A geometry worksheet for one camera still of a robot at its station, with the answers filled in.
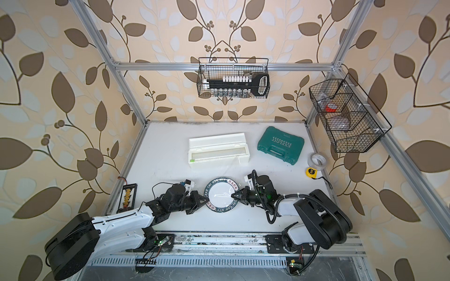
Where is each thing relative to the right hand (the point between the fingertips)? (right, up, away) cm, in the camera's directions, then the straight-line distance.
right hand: (232, 196), depth 84 cm
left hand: (-12, 0, -4) cm, 12 cm away
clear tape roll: (+50, +15, +17) cm, 55 cm away
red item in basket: (+46, +43, -3) cm, 63 cm away
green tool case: (+28, +24, +18) cm, 41 cm away
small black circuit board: (-53, -2, +2) cm, 53 cm away
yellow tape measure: (+43, +10, +9) cm, 45 cm away
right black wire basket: (+51, +35, -10) cm, 63 cm away
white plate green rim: (-7, +2, +1) cm, 7 cm away
